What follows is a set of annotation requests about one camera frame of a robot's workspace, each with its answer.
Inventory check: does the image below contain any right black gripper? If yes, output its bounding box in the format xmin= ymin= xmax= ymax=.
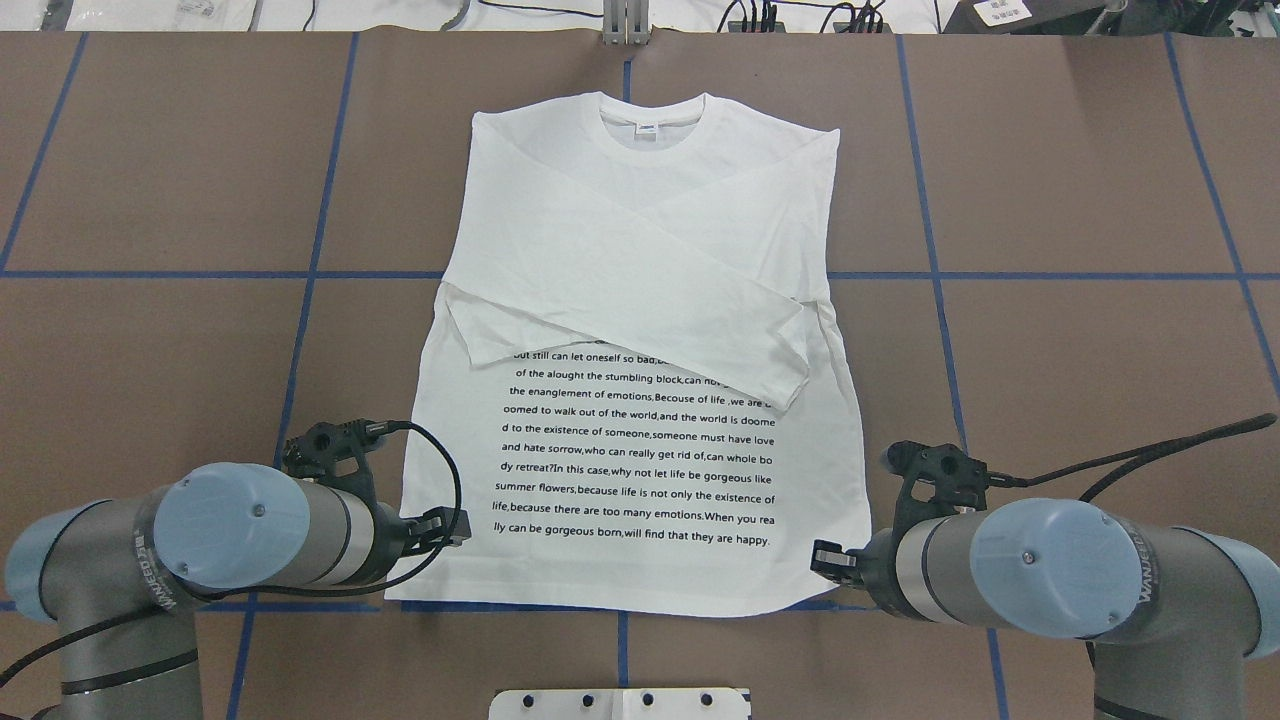
xmin=810 ymin=528 xmax=901 ymax=607

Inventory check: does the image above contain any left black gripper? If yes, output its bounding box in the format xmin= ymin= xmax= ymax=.
xmin=366 ymin=502 xmax=472 ymax=583

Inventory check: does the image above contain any white long-sleeve printed shirt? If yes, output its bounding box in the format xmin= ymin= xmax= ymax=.
xmin=387 ymin=94 xmax=872 ymax=618

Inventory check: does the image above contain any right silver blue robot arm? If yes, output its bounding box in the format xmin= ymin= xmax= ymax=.
xmin=812 ymin=498 xmax=1279 ymax=719

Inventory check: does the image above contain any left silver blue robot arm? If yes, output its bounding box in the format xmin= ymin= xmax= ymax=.
xmin=3 ymin=462 xmax=471 ymax=719

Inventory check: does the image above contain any black white label box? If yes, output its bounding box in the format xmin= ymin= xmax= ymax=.
xmin=942 ymin=1 xmax=1071 ymax=35

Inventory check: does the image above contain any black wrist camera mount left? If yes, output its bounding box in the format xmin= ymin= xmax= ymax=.
xmin=282 ymin=419 xmax=390 ymax=507

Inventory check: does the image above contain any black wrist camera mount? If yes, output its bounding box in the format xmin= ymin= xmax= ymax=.
xmin=882 ymin=439 xmax=989 ymax=537
xmin=282 ymin=419 xmax=390 ymax=507

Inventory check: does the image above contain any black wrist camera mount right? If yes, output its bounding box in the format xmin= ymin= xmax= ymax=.
xmin=882 ymin=439 xmax=989 ymax=537

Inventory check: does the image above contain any white camera mast base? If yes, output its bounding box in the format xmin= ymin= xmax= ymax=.
xmin=488 ymin=687 xmax=753 ymax=719

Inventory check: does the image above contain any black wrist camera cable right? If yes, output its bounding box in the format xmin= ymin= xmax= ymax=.
xmin=986 ymin=413 xmax=1279 ymax=503

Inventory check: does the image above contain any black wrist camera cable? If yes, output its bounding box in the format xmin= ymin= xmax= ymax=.
xmin=0 ymin=420 xmax=465 ymax=691
xmin=986 ymin=413 xmax=1279 ymax=503

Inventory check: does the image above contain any black wrist camera cable left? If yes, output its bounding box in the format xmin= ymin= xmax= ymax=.
xmin=0 ymin=420 xmax=465 ymax=691

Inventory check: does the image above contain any aluminium frame post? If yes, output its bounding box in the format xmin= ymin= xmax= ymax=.
xmin=602 ymin=0 xmax=652 ymax=46

